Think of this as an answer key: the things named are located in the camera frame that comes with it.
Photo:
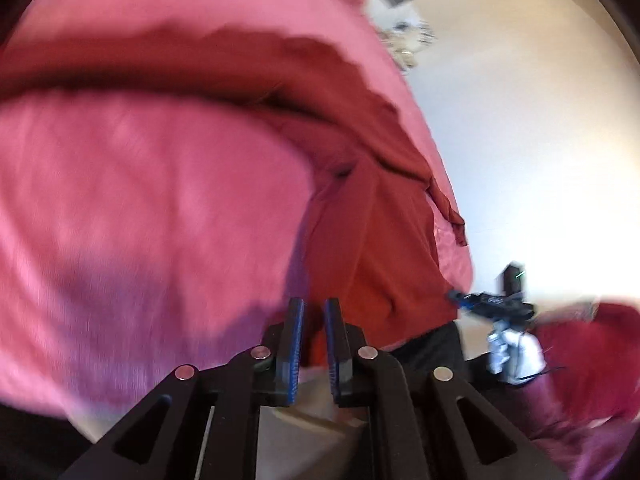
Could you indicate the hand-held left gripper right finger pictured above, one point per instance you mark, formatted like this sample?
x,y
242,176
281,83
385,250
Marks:
x,y
332,355

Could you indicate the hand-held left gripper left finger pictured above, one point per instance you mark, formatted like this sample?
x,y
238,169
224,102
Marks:
x,y
295,355

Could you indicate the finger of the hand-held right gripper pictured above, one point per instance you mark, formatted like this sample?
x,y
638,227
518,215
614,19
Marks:
x,y
457,299

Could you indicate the dark red garment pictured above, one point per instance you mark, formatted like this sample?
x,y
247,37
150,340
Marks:
x,y
375,235

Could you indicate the person's right hand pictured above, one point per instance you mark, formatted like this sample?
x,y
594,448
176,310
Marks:
x,y
520,355

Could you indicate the person's black pants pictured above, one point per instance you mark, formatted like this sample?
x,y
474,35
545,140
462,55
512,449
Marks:
x,y
430,350

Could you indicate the pink bed blanket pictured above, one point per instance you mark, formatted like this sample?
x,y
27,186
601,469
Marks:
x,y
150,210

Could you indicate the white nightstand with clutter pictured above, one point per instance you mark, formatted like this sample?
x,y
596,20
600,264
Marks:
x,y
400,52

